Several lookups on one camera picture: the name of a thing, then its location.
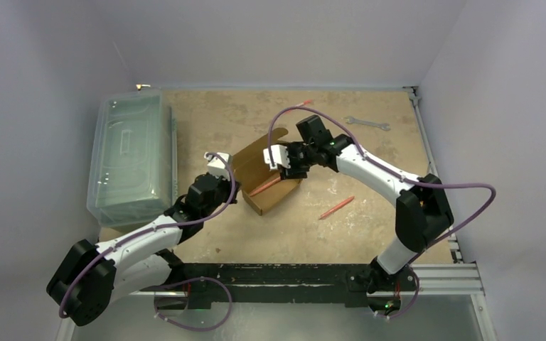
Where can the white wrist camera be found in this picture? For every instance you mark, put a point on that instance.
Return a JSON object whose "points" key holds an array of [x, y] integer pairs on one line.
{"points": [[276, 156], [218, 164]]}

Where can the clear plastic storage bin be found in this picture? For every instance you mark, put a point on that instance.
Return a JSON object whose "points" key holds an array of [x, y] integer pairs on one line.
{"points": [[133, 174]]}

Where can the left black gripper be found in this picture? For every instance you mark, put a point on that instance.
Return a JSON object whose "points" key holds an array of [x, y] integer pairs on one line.
{"points": [[228, 185]]}

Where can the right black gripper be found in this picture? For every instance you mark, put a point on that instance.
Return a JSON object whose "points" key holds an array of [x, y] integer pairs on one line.
{"points": [[292, 162]]}

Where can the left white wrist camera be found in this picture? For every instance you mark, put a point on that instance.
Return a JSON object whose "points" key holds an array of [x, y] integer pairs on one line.
{"points": [[218, 164]]}

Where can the brown cardboard box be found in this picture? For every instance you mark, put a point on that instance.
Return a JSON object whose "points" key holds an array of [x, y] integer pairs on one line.
{"points": [[251, 171]]}

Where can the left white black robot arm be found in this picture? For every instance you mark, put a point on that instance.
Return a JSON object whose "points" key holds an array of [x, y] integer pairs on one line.
{"points": [[91, 276]]}

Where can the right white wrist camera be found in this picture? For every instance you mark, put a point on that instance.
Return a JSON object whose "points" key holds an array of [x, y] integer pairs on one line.
{"points": [[276, 156]]}

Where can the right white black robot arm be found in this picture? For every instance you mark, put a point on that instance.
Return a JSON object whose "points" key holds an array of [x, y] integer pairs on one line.
{"points": [[422, 210]]}

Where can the aluminium frame rail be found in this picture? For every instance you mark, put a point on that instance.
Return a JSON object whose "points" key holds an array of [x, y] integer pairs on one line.
{"points": [[448, 304]]}

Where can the silver open-end wrench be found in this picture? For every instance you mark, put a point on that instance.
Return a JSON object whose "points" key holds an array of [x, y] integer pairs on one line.
{"points": [[353, 120]]}

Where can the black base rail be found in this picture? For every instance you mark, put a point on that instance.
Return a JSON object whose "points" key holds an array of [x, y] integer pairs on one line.
{"points": [[351, 285]]}

